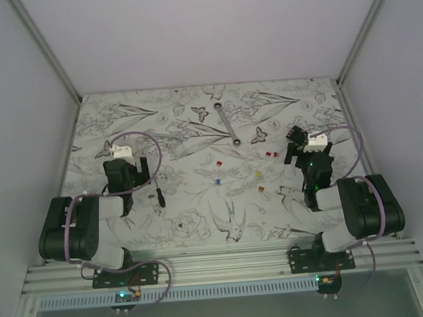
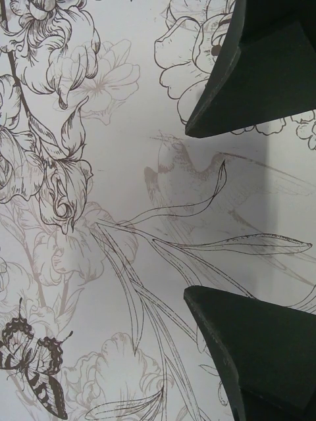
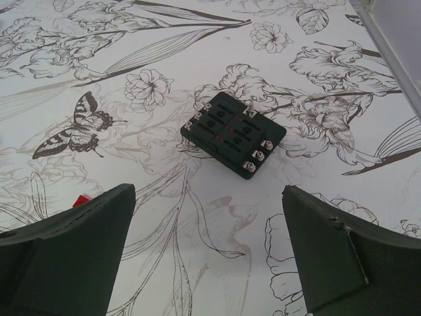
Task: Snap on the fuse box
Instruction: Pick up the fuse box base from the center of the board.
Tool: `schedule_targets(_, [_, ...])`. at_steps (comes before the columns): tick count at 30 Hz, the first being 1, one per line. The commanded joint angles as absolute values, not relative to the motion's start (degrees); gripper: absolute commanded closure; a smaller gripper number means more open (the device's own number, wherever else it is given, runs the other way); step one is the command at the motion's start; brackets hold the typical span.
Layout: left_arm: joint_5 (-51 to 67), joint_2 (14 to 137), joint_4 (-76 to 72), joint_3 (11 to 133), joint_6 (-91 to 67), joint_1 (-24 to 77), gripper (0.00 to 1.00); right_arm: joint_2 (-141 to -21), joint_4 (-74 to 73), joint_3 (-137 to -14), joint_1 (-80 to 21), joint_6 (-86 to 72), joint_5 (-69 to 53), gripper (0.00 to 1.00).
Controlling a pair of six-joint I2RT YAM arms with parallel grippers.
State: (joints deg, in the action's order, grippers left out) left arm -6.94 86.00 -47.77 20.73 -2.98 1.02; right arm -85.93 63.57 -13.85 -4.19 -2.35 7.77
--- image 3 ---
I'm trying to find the aluminium frame post right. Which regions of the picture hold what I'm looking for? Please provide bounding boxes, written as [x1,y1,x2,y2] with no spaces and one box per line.
[355,0,420,114]

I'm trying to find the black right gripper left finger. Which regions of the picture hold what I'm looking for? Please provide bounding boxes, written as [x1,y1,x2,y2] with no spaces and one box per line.
[1,184,136,315]

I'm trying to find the black fuse box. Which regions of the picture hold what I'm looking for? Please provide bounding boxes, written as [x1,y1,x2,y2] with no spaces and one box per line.
[180,92,287,180]

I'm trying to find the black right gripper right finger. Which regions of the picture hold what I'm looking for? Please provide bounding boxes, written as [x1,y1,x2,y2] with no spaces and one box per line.
[282,186,420,315]

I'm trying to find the red blade fuse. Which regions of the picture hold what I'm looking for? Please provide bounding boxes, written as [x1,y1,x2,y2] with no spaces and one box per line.
[72,195,91,207]

